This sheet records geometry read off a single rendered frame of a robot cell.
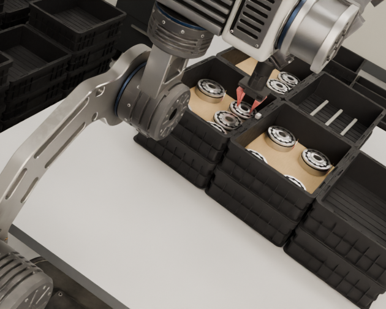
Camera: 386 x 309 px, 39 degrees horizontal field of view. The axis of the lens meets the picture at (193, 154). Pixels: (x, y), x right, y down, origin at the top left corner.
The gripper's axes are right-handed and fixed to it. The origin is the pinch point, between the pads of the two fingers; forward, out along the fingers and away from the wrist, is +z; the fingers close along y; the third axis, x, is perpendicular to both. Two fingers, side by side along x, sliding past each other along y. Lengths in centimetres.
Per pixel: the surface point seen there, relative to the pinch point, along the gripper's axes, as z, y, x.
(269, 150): 4.0, -15.5, 8.8
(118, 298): 17, -9, 82
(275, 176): -5.0, -23.0, 32.9
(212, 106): 4.0, 9.5, 3.8
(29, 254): 87, 45, 38
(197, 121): -5.1, 5.1, 30.4
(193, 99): 4.1, 16.0, 6.6
